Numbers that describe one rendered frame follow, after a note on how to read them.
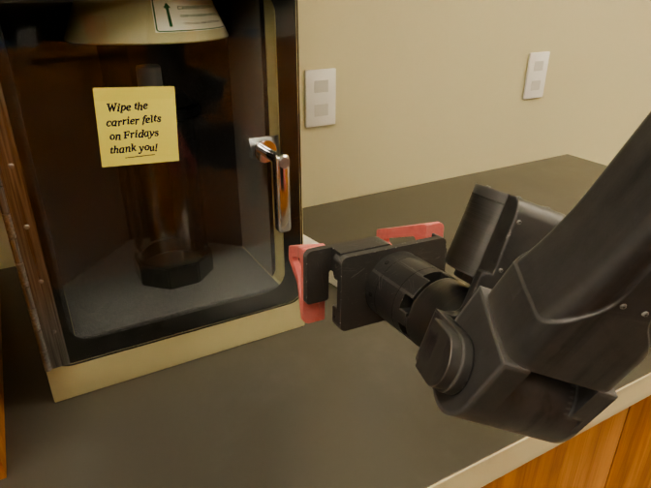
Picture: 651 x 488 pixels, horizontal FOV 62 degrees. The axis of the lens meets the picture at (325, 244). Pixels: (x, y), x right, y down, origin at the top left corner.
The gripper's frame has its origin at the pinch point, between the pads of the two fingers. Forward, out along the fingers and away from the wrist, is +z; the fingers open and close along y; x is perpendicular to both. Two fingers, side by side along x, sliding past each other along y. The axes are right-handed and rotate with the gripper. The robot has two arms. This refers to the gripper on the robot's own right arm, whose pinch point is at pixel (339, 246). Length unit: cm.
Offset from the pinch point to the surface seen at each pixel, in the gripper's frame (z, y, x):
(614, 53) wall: 62, -123, -14
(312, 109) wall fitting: 59, -27, -4
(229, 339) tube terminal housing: 17.5, 6.1, 18.1
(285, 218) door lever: 10.4, 1.1, 0.2
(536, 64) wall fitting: 60, -91, -11
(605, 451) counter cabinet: -8, -39, 35
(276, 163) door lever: 10.2, 2.0, -6.2
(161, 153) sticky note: 14.8, 12.8, -7.3
